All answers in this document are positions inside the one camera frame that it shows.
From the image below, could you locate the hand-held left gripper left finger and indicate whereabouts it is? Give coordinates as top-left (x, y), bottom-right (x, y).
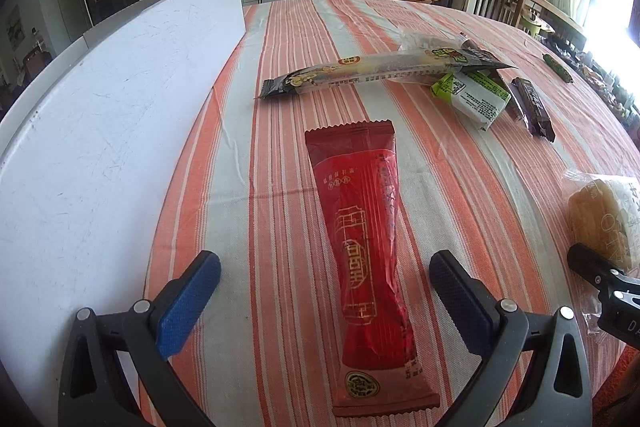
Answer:
top-left (57, 250), bottom-right (223, 427)

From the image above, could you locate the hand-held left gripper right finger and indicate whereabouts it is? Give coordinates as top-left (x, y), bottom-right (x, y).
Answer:
top-left (428, 250), bottom-right (593, 427)

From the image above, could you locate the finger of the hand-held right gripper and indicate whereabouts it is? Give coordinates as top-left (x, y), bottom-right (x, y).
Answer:
top-left (566, 243), bottom-right (640, 303)

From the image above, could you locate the clear bread packet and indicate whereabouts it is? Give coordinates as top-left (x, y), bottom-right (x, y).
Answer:
top-left (561, 169), bottom-right (640, 335)

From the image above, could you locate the red snack packet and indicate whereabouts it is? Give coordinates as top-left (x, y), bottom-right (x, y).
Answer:
top-left (304, 119), bottom-right (441, 418)

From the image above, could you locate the white cardboard box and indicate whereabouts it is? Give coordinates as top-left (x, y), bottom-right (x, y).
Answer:
top-left (0, 0), bottom-right (247, 427)

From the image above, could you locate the orange striped tablecloth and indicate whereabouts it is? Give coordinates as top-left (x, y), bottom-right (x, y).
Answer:
top-left (135, 0), bottom-right (640, 427)

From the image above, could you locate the dark chocolate bar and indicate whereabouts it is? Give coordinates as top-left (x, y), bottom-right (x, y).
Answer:
top-left (510, 78), bottom-right (556, 142)

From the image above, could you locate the green white snack packet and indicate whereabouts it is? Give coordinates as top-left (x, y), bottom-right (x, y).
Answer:
top-left (431, 71), bottom-right (512, 132)

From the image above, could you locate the green sausage snack stick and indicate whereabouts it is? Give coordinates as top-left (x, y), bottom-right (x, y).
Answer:
top-left (542, 53), bottom-right (572, 82)

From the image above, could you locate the green white seat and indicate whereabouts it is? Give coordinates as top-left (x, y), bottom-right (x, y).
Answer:
top-left (520, 14), bottom-right (544, 38)

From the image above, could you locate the long beige snack packet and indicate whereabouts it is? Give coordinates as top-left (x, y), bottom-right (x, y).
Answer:
top-left (257, 48), bottom-right (518, 100)

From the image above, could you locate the wooden dining chair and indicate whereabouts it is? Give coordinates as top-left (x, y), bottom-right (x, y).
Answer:
top-left (522, 0), bottom-right (588, 52)

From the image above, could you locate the clear plastic snack packet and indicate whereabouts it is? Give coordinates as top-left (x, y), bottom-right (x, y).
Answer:
top-left (400, 31), bottom-right (470, 54)

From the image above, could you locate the wall picture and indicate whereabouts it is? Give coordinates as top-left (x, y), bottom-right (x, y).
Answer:
top-left (6, 4), bottom-right (26, 48)

